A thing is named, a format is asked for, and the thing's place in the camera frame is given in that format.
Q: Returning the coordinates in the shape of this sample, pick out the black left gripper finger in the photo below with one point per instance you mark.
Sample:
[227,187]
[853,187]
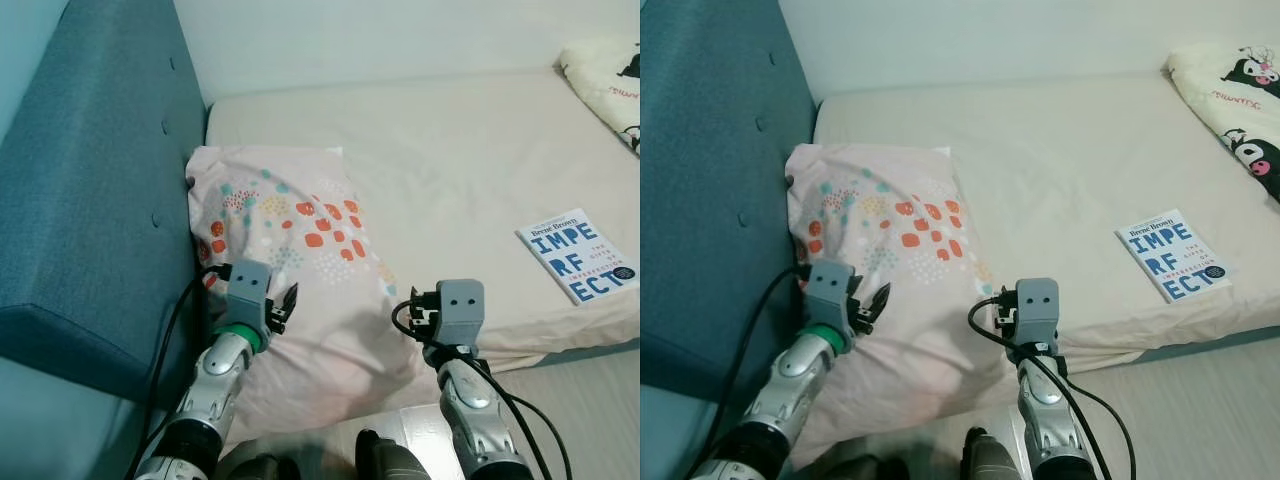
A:
[290,302]
[880,302]

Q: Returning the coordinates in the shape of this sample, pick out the pink spotted pillow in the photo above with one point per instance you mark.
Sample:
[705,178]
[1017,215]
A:
[320,340]
[920,340]

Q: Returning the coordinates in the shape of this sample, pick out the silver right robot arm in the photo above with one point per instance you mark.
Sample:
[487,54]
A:
[1050,410]
[475,410]

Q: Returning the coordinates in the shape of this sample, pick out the robot right leg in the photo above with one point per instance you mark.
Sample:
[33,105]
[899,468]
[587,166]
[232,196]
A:
[392,460]
[995,458]

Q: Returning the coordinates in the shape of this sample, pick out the robot leg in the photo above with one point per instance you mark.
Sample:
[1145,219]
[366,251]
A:
[995,458]
[870,470]
[392,460]
[260,468]

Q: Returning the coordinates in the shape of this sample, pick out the robot left leg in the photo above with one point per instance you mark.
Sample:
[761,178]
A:
[870,470]
[260,468]

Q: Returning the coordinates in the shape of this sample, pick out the white bed mattress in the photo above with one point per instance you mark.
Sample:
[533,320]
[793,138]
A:
[450,160]
[1050,160]

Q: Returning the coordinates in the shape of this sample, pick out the blue white paperback book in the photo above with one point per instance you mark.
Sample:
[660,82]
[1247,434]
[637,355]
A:
[575,255]
[1170,255]

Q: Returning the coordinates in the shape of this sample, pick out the cream cartoon print blanket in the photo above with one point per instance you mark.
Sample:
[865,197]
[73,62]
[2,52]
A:
[1230,110]
[610,90]

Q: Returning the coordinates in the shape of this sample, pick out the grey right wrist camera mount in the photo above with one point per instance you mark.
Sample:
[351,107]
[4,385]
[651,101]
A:
[1038,310]
[462,310]

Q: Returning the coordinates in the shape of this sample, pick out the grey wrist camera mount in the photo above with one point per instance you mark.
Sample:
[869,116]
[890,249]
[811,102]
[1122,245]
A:
[1038,310]
[248,290]
[462,310]
[830,290]

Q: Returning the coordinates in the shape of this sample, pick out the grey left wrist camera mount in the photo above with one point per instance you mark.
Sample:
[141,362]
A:
[248,290]
[830,290]

